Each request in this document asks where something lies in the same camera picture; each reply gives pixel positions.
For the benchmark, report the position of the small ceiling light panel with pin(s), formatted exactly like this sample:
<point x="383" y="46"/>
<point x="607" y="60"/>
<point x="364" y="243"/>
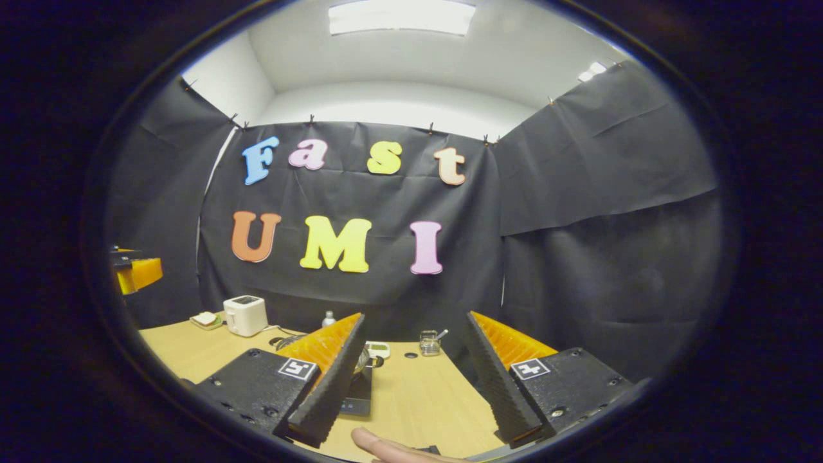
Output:
<point x="591" y="71"/>

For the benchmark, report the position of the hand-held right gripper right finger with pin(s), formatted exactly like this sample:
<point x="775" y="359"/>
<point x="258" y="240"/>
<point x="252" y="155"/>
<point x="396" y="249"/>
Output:
<point x="501" y="386"/>

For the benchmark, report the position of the black induction cooktop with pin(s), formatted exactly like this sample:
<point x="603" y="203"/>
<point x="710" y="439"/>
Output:
<point x="357" y="402"/>

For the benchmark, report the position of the white toaster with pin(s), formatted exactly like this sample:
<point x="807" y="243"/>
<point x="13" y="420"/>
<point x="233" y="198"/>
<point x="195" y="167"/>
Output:
<point x="245" y="316"/>

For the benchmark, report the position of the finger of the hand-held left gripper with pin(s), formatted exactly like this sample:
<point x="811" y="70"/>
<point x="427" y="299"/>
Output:
<point x="144" y="273"/>

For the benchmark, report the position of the silver spray bottle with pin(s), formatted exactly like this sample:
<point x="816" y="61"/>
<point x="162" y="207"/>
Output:
<point x="328" y="319"/>

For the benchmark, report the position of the white rectangular tray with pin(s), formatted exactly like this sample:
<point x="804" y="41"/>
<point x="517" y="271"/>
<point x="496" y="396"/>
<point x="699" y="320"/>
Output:
<point x="209" y="326"/>

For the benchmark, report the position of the black backdrop cloth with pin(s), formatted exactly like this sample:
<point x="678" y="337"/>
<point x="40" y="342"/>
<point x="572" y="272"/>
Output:
<point x="578" y="257"/>

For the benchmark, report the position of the large ceiling light panel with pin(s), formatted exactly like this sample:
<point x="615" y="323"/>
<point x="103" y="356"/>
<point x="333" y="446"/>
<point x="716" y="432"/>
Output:
<point x="402" y="16"/>

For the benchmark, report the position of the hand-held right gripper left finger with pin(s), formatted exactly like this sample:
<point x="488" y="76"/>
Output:
<point x="328" y="392"/>

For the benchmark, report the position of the sandwich with lettuce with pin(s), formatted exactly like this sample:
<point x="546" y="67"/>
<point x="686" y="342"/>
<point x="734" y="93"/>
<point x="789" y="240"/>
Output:
<point x="206" y="317"/>

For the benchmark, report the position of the white divided bean dish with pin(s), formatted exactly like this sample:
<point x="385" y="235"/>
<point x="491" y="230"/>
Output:
<point x="379" y="350"/>

